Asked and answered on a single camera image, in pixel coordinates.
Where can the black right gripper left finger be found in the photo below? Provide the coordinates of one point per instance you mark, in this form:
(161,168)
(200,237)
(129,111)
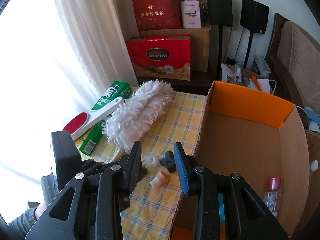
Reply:
(133,171)

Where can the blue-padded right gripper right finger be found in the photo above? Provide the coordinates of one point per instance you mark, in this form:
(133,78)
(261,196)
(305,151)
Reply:
(185,167)

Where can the black star knob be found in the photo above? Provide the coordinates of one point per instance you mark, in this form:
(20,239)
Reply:
(169,162)

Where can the white lint brush red pad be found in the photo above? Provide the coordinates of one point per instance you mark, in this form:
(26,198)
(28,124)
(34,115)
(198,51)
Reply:
(84,121)

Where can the white fluffy duster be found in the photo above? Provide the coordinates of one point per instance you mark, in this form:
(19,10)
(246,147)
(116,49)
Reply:
(136,115)

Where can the grey sleeve forearm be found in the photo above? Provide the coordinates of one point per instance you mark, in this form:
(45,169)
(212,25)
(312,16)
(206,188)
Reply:
(21,225)

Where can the person's left hand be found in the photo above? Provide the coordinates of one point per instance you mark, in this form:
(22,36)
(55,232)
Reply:
(40,210)

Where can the clear plastic cap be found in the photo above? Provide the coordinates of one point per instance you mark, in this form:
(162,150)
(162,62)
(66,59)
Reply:
(150,161)

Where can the pink white stopper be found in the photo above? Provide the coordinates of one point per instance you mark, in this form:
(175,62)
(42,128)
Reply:
(160,178)

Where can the yellow plaid cloth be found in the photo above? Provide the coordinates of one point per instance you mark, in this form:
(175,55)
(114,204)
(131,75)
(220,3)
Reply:
(152,209)

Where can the green Darlie toothpaste box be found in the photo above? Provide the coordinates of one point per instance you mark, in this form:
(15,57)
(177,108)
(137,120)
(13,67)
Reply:
(94,134)

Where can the clear bottle pink cap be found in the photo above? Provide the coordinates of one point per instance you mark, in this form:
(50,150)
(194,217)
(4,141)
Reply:
(272,195)

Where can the red Ferrero Collection box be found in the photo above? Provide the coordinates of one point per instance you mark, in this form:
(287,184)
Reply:
(166,56)

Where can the open box of clutter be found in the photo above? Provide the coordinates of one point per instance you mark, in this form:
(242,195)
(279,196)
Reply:
(237,75)

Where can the brown cardboard box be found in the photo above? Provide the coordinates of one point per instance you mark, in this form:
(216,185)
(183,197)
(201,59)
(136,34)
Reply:
(199,44)

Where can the white sheer curtain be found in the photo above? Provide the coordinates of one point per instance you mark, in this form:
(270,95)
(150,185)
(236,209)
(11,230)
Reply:
(98,31)

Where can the red tea gift bag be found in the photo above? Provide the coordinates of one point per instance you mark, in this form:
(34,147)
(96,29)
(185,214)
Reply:
(157,14)

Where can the white tissue pack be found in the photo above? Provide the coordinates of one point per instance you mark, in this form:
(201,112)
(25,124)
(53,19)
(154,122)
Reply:
(190,10)

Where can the black speaker right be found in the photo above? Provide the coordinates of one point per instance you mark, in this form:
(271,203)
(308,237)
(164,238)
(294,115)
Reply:
(254,17)

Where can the black speaker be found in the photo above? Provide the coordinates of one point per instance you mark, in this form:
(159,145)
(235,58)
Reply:
(221,15)
(254,17)

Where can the black speaker left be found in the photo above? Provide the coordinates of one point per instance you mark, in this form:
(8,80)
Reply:
(221,15)

